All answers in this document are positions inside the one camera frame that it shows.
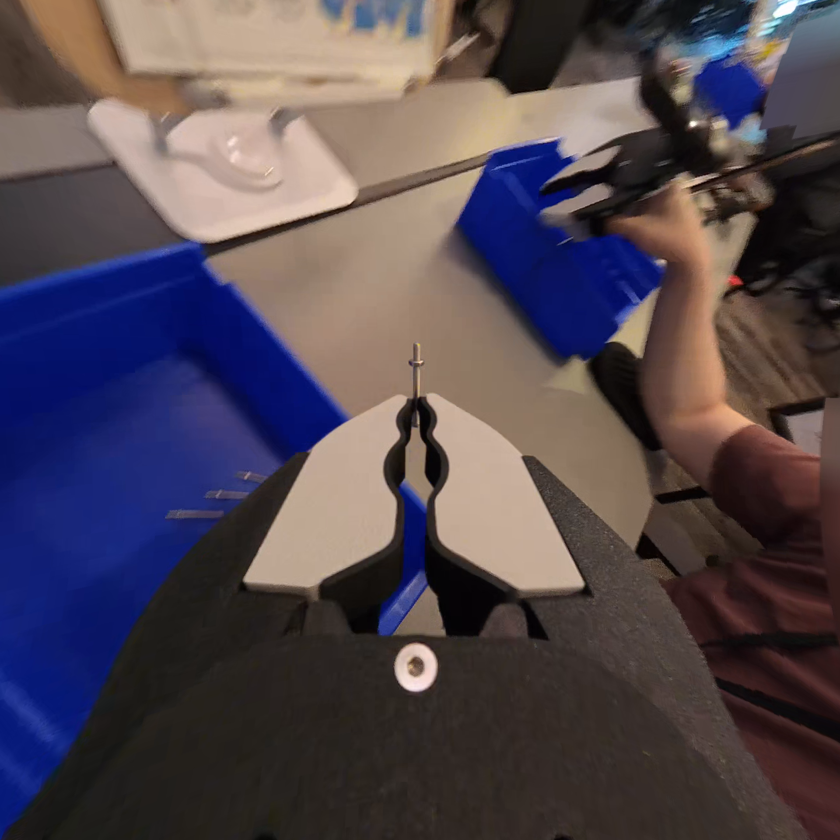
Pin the black office chair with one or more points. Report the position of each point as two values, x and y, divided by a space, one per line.
623 394

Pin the large blue plastic bin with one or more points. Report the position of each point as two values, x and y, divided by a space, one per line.
98 426

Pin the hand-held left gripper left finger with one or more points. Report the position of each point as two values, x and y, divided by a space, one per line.
328 518

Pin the silver metal bolt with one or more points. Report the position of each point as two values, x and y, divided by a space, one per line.
416 384
193 514
250 476
226 494

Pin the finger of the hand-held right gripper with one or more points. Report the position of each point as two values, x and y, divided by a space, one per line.
568 216
590 172

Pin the black framed board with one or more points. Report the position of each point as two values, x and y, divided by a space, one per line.
800 430

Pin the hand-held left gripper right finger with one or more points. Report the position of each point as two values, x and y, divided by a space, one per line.
505 525

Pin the small blue plastic bin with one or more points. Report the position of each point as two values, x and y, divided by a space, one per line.
525 262

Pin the blue storage bin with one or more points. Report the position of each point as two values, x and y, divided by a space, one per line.
728 92

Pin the person's right hand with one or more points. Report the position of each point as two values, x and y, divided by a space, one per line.
669 229

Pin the person's right forearm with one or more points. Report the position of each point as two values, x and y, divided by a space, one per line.
682 367

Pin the white plastic tray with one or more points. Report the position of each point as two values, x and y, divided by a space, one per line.
295 197

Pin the black swivel chair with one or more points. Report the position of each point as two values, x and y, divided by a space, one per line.
794 262

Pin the clear plastic piece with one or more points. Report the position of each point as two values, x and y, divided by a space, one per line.
249 161

